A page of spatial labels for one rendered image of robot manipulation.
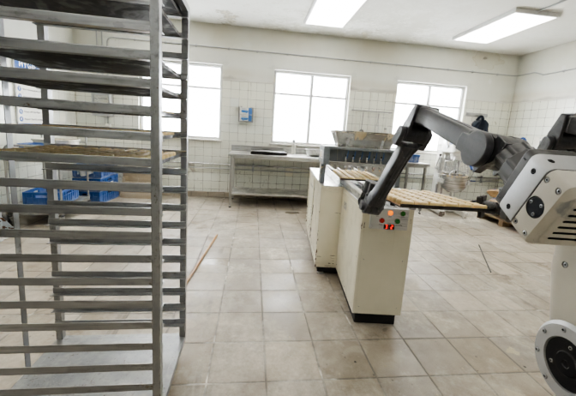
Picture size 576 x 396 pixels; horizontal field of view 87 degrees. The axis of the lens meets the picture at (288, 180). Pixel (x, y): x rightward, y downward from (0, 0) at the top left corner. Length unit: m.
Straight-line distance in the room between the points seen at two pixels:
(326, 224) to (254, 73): 3.59
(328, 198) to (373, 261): 0.77
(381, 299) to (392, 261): 0.28
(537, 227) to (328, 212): 2.19
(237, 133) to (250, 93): 0.75
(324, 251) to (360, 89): 3.79
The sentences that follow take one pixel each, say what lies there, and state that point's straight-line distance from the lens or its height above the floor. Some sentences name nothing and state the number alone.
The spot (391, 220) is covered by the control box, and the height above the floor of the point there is 0.76.
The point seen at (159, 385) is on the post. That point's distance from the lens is 1.51.
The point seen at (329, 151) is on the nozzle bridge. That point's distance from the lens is 2.61.
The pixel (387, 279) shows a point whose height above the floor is 0.34.
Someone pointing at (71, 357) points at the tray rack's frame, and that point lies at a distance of 1.97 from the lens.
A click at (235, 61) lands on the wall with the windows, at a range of 5.69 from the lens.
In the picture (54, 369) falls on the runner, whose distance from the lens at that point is 1.62.
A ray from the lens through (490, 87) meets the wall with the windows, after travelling 7.24.
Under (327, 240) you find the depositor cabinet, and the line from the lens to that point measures 2.78.
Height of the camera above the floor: 1.28
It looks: 9 degrees down
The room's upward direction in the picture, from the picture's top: 4 degrees clockwise
